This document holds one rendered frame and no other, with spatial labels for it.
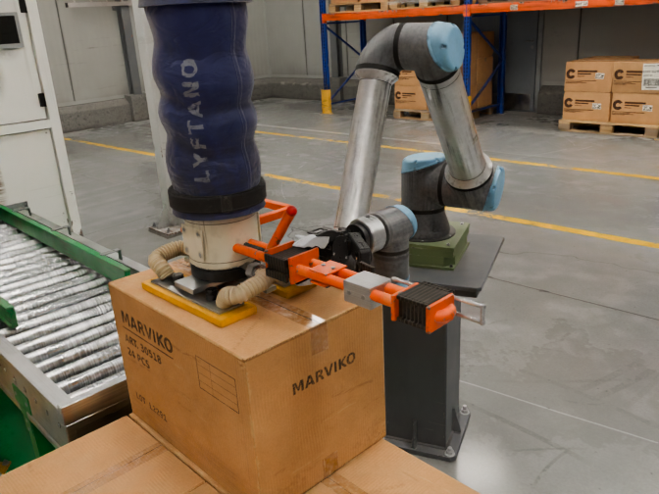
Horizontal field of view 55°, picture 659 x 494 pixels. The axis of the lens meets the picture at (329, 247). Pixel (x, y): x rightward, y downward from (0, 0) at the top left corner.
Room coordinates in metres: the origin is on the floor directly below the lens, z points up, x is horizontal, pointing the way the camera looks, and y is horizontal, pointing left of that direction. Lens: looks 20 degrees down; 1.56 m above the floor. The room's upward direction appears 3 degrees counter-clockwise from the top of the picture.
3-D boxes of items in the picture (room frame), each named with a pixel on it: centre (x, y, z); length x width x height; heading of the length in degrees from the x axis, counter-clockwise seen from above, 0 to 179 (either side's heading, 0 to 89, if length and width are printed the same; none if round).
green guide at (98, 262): (3.01, 1.34, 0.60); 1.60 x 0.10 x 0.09; 43
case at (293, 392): (1.43, 0.23, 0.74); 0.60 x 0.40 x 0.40; 42
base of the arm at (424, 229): (2.10, -0.33, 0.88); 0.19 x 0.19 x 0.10
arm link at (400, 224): (1.46, -0.15, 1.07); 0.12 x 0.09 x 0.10; 133
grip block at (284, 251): (1.26, 0.08, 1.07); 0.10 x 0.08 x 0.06; 134
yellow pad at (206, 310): (1.37, 0.32, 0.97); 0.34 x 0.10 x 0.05; 44
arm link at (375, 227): (1.41, -0.09, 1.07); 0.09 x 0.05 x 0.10; 43
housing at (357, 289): (1.10, -0.07, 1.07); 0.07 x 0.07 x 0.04; 44
